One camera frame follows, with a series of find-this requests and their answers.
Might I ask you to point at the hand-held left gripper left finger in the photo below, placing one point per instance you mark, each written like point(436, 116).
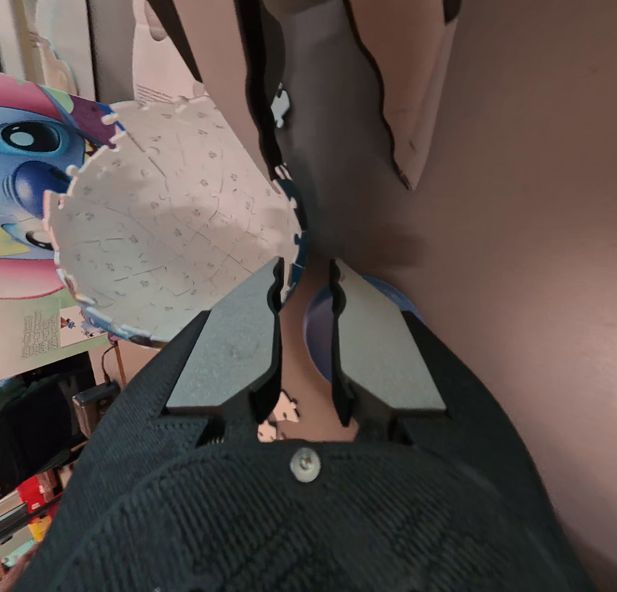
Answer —
point(226, 360)

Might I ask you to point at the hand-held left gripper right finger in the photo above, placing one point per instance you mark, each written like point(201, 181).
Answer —
point(385, 360)

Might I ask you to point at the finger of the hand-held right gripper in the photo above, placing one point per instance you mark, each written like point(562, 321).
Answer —
point(217, 37)
point(409, 71)

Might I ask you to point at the blue plastic ball stand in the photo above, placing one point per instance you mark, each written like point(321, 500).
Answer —
point(318, 341)

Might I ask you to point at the blue puzzle ball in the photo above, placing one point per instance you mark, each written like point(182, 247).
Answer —
point(168, 216)

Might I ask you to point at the cardboard puzzle box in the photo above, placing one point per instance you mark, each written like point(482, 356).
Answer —
point(29, 143)

